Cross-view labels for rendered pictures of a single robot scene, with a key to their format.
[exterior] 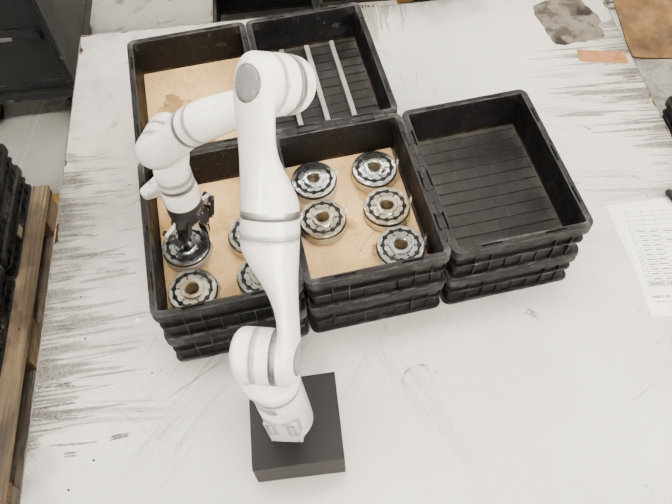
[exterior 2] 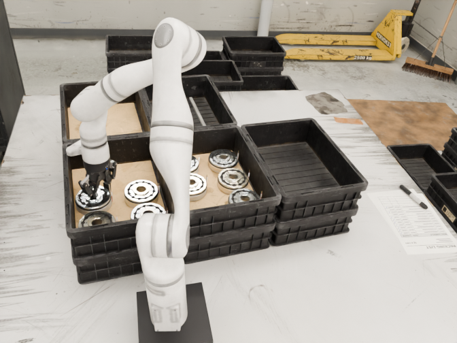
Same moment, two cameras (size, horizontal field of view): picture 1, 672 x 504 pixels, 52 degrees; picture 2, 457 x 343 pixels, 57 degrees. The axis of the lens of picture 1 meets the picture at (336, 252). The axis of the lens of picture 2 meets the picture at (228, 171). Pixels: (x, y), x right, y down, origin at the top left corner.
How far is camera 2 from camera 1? 39 cm
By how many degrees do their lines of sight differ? 21
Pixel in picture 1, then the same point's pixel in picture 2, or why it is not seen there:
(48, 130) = not seen: outside the picture
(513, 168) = (310, 163)
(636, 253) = (390, 218)
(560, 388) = (358, 299)
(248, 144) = (162, 74)
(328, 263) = not seen: hidden behind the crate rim
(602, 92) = (351, 137)
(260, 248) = (166, 145)
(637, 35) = not seen: hidden behind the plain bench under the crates
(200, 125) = (123, 79)
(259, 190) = (168, 104)
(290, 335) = (184, 212)
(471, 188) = (285, 172)
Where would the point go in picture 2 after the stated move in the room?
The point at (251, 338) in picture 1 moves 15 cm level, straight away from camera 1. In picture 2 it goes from (154, 217) to (134, 173)
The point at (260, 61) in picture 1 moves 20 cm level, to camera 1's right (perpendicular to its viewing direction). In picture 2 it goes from (173, 21) to (265, 24)
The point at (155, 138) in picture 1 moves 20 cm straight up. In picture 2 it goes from (88, 94) to (77, 11)
